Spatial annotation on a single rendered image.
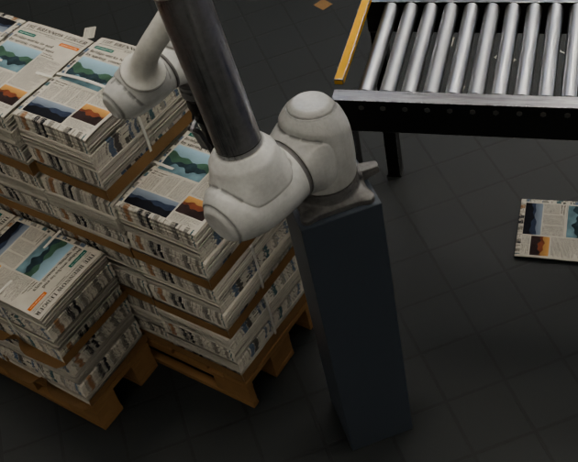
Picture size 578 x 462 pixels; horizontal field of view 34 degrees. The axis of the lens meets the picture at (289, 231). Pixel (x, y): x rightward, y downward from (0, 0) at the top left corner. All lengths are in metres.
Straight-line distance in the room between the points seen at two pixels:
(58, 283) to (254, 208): 1.01
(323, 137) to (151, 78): 0.41
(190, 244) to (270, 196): 0.59
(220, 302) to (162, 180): 0.38
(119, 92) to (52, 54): 0.73
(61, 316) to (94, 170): 0.49
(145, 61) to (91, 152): 0.51
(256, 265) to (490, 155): 1.31
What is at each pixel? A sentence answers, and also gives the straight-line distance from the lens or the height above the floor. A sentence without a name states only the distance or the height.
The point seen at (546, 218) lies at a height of 0.01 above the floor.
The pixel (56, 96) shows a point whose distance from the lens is 2.69.
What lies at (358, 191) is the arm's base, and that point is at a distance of 2.20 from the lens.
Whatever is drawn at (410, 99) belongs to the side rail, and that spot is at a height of 0.80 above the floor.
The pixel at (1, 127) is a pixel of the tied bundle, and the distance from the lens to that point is 2.76.
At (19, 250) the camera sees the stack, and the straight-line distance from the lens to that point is 2.98.
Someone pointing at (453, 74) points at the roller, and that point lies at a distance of 2.85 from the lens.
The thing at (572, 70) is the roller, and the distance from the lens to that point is 2.85.
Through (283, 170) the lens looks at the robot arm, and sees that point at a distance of 1.99.
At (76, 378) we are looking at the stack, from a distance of 3.00.
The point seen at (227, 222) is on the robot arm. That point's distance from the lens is 1.97.
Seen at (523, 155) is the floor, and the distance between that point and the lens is 3.75.
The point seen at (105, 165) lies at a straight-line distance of 2.58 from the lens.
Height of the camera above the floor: 2.56
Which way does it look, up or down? 46 degrees down
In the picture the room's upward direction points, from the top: 14 degrees counter-clockwise
